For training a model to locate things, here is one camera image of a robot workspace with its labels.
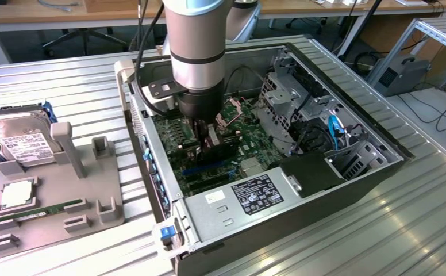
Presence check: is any silver CPU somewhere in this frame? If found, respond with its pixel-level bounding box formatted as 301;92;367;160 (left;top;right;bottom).
0;181;34;210

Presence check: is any silver chipset heatsink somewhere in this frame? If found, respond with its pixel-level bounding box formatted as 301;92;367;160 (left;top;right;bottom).
239;159;266;176

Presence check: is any wooden desk white frame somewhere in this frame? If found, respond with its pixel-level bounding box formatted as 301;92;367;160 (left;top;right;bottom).
259;0;446;57
0;0;169;66

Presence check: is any green graphics card black cooler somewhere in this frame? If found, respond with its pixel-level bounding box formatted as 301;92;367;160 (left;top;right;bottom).
179;142;238;168

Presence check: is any green RAM stick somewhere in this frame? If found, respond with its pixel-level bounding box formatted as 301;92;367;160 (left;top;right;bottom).
0;200;83;224

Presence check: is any black office chair base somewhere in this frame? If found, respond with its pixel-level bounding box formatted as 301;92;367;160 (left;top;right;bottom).
41;27;129;57

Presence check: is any black plastic shroud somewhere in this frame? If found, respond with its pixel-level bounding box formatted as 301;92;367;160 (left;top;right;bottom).
278;151;346;199

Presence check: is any grey power supply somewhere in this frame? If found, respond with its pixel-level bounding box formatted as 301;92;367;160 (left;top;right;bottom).
183;168;302;242

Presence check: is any light blue network cable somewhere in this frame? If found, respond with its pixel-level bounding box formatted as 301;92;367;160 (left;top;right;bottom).
37;0;79;13

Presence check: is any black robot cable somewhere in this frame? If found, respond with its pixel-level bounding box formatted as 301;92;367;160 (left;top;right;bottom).
133;0;170;117

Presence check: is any black open PC case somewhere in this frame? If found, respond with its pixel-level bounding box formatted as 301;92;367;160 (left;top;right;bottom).
113;41;415;276

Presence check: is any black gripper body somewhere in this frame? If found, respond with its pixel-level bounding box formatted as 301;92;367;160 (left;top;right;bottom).
178;79;226;122

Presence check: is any aluminium frame table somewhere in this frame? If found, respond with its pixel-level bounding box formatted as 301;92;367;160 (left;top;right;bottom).
378;16;446;87

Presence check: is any blue disk caddy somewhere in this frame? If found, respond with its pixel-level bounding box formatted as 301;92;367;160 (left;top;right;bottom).
0;99;58;124

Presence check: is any grey parts rack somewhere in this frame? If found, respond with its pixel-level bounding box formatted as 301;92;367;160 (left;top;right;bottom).
0;122;126;261

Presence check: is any blue expansion slot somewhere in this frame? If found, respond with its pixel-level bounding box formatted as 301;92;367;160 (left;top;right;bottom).
182;160;225;175

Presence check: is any silver drive cage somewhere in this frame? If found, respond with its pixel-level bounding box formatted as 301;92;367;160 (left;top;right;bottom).
259;70;327;121

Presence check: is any green motherboard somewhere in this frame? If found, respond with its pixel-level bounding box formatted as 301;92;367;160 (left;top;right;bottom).
151;96;285;199

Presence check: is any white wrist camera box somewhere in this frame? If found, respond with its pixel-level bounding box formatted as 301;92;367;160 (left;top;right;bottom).
141;80;189;116

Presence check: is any silver socket cover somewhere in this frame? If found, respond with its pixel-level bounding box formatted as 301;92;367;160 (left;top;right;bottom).
215;97;245;127

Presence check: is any grey box with handle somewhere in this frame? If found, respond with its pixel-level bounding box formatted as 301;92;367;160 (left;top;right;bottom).
366;54;432;97

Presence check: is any silver perforated disk bay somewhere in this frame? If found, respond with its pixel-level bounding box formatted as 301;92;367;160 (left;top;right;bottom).
323;139;402;181

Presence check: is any black expansion slot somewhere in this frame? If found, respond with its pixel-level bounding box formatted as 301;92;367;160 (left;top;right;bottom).
187;174;231;190

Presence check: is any silver hard disk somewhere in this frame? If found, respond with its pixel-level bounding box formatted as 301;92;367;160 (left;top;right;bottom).
0;110;54;168

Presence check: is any blue wire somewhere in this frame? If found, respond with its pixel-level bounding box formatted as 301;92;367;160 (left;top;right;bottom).
326;114;347;151

